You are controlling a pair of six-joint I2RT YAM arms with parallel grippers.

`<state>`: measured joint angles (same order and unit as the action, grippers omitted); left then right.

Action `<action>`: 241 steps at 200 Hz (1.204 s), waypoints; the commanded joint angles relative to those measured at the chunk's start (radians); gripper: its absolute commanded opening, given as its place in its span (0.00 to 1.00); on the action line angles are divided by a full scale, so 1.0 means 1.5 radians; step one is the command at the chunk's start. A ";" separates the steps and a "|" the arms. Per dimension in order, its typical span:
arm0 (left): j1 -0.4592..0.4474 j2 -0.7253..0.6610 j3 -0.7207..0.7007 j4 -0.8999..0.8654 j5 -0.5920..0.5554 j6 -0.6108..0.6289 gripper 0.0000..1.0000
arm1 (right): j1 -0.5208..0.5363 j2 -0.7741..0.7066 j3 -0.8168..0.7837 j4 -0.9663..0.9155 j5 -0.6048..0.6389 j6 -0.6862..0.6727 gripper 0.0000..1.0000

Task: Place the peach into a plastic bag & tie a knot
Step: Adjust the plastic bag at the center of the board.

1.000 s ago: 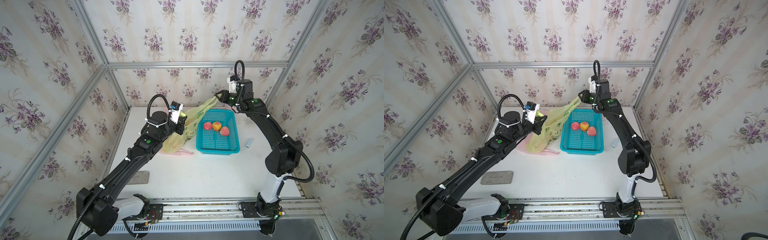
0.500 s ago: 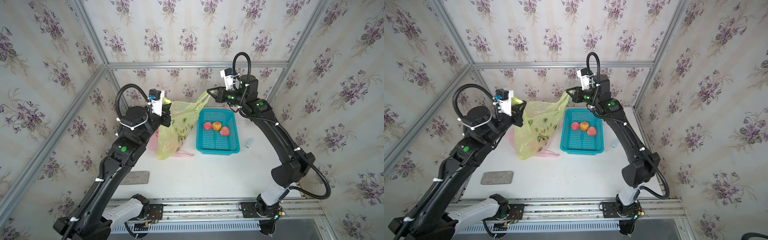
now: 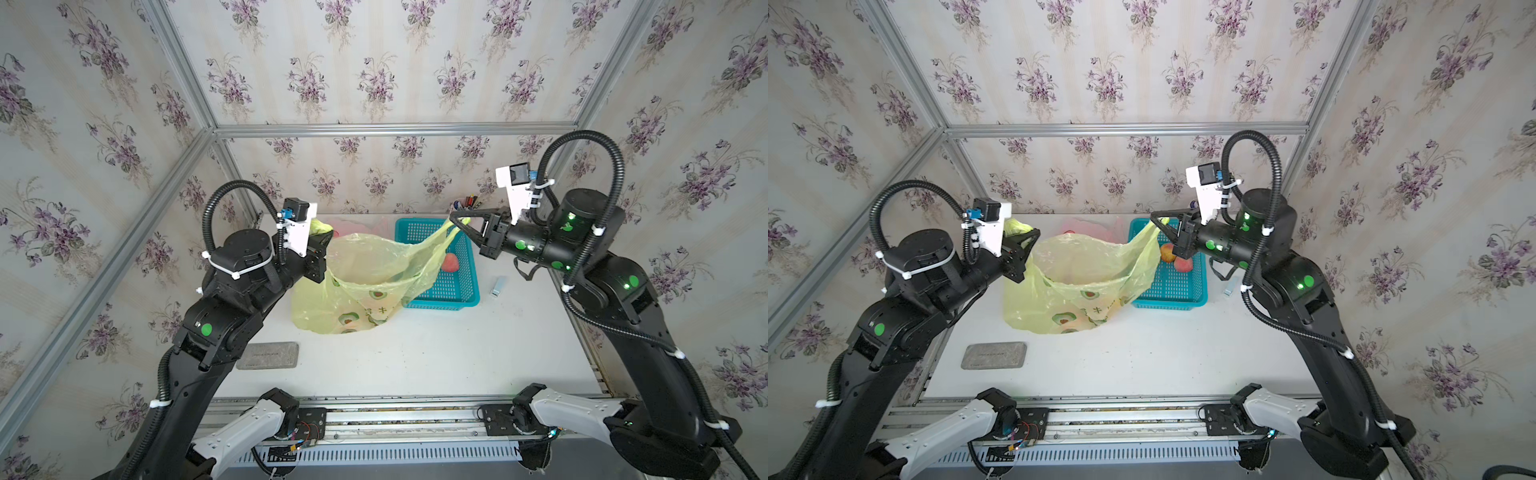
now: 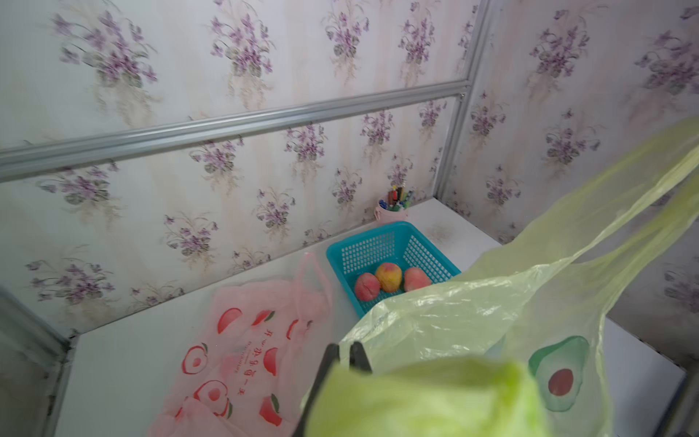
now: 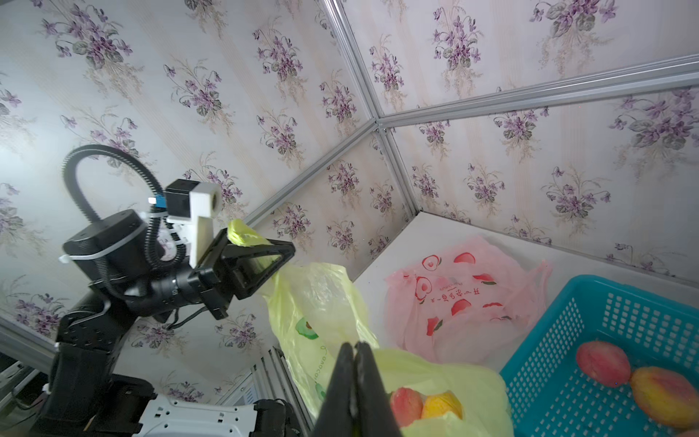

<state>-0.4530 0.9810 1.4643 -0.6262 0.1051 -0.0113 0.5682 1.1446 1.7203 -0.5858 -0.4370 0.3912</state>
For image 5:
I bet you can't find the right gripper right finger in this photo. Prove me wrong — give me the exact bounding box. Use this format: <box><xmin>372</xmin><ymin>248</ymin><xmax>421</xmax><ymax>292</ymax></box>
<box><xmin>353</xmin><ymin>342</ymin><xmax>402</xmax><ymax>437</ymax></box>

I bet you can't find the yellow-orange peach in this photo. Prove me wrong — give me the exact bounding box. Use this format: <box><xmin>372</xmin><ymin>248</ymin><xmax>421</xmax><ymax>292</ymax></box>
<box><xmin>630</xmin><ymin>367</ymin><xmax>698</xmax><ymax>430</ymax></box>

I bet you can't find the yellow-green plastic bag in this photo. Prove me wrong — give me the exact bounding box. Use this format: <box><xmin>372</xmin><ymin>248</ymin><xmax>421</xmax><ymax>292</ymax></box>
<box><xmin>226</xmin><ymin>217</ymin><xmax>515</xmax><ymax>437</ymax></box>

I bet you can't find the teal plastic basket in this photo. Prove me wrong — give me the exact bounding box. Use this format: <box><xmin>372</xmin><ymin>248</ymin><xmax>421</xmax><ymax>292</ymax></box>
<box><xmin>502</xmin><ymin>276</ymin><xmax>698</xmax><ymax>436</ymax></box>

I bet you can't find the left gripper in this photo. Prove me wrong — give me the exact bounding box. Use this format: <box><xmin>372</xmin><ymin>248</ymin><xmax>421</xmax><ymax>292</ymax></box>
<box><xmin>175</xmin><ymin>229</ymin><xmax>296</xmax><ymax>320</ymax></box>

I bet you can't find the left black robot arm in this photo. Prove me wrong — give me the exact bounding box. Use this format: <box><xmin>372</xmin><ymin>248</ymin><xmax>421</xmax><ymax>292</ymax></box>
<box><xmin>30</xmin><ymin>145</ymin><xmax>295</xmax><ymax>436</ymax></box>

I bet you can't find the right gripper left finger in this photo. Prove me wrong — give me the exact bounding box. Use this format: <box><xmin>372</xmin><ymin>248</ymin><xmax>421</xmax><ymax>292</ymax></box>
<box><xmin>312</xmin><ymin>343</ymin><xmax>356</xmax><ymax>437</ymax></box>

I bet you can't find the pink plastic bag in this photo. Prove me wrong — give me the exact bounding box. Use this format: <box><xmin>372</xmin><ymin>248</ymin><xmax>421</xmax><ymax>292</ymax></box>
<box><xmin>384</xmin><ymin>237</ymin><xmax>552</xmax><ymax>363</ymax></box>

